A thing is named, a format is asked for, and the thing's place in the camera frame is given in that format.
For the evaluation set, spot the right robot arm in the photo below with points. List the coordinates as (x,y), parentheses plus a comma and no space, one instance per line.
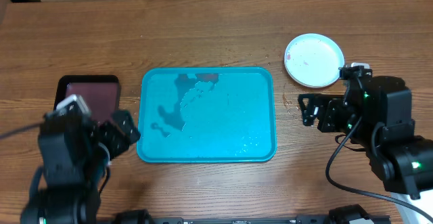
(374,114)

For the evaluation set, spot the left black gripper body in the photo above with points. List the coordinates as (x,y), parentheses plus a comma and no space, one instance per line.
(107,135)

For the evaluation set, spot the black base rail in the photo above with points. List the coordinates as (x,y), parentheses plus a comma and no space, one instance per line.
(351,214)

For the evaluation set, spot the teal plastic serving tray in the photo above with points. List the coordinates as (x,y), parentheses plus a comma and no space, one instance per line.
(207,115)

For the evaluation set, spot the light blue rimmed plate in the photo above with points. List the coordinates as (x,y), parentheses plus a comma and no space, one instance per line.
(313,60)

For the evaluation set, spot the black tray with red water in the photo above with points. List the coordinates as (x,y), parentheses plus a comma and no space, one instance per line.
(101,93)

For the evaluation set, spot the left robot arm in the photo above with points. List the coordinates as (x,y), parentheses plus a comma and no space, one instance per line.
(76,152)

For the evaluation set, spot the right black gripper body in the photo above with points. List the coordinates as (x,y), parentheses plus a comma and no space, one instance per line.
(335,118)

